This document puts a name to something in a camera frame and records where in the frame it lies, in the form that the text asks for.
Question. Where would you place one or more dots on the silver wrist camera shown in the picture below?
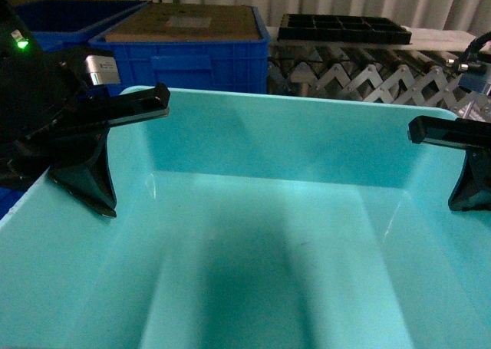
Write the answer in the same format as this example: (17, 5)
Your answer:
(101, 70)
(478, 82)

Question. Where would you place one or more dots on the expandable roller conveyor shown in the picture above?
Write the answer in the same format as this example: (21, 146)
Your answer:
(415, 78)

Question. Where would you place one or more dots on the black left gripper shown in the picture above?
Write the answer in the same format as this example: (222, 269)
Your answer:
(39, 87)

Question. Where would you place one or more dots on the blue crate with cardboard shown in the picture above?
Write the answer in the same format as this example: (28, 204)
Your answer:
(235, 66)

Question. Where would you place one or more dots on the brown cardboard sheet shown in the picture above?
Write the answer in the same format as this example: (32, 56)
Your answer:
(159, 22)

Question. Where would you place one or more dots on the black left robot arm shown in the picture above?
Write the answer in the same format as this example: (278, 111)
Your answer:
(15, 32)

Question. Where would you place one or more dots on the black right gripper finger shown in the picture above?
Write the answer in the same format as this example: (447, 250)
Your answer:
(459, 133)
(472, 190)

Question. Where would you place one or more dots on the dark blue crate far left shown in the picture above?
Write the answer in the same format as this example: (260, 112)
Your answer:
(59, 24)

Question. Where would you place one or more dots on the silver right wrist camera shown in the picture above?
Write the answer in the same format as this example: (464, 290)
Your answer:
(478, 82)

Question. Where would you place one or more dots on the black compartment tray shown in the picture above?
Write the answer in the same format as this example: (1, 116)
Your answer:
(342, 28)

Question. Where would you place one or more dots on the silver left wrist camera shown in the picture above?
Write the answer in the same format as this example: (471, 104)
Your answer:
(101, 70)

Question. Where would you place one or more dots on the teal plastic tray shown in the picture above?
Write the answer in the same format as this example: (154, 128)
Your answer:
(254, 221)

